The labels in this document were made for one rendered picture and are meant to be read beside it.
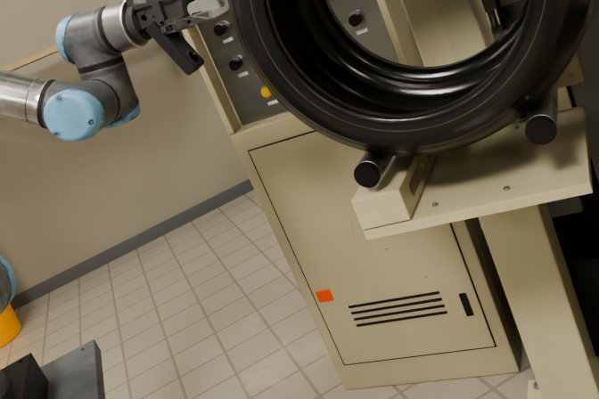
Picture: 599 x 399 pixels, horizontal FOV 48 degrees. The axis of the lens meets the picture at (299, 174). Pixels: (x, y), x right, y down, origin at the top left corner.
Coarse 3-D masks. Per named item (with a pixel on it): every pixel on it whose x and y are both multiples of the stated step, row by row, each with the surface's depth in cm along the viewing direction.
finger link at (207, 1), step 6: (198, 0) 118; (204, 0) 117; (210, 0) 117; (216, 0) 117; (192, 6) 118; (198, 6) 118; (204, 6) 118; (210, 6) 118; (216, 6) 117; (222, 6) 117; (228, 6) 117; (192, 12) 119; (210, 12) 117; (216, 12) 117; (222, 12) 117; (228, 12) 118; (210, 18) 117; (216, 18) 118
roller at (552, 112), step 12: (552, 96) 107; (540, 108) 101; (552, 108) 102; (528, 120) 100; (540, 120) 98; (552, 120) 98; (528, 132) 100; (540, 132) 99; (552, 132) 98; (540, 144) 100
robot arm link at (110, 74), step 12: (120, 60) 131; (84, 72) 129; (96, 72) 128; (108, 72) 129; (120, 72) 130; (120, 84) 130; (132, 84) 134; (120, 96) 127; (132, 96) 133; (120, 108) 128; (132, 108) 132; (120, 120) 131
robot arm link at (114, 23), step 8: (104, 8) 125; (112, 8) 123; (120, 8) 123; (104, 16) 124; (112, 16) 123; (120, 16) 122; (104, 24) 123; (112, 24) 123; (120, 24) 122; (104, 32) 124; (112, 32) 123; (120, 32) 123; (128, 32) 124; (112, 40) 124; (120, 40) 124; (128, 40) 124; (136, 40) 125; (120, 48) 126; (128, 48) 126
